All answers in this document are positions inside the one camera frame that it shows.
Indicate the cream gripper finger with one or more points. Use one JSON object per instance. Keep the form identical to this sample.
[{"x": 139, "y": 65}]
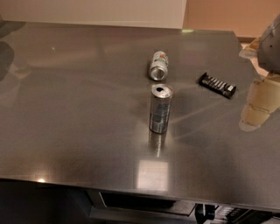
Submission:
[
  {"x": 262, "y": 101},
  {"x": 250, "y": 51}
]

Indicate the grey robot gripper body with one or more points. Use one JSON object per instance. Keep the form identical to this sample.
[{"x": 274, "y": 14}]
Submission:
[{"x": 269, "y": 52}]

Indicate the silver redbull can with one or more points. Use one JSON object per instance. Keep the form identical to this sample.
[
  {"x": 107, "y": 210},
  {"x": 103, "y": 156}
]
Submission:
[{"x": 160, "y": 107}]

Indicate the lying silver soda can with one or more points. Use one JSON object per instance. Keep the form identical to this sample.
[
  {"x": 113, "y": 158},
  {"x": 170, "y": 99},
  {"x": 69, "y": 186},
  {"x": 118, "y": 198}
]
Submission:
[{"x": 159, "y": 66}]

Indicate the dark drawer under table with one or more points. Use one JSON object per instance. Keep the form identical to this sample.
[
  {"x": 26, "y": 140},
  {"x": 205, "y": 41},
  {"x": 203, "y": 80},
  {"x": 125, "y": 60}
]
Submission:
[{"x": 138, "y": 208}]

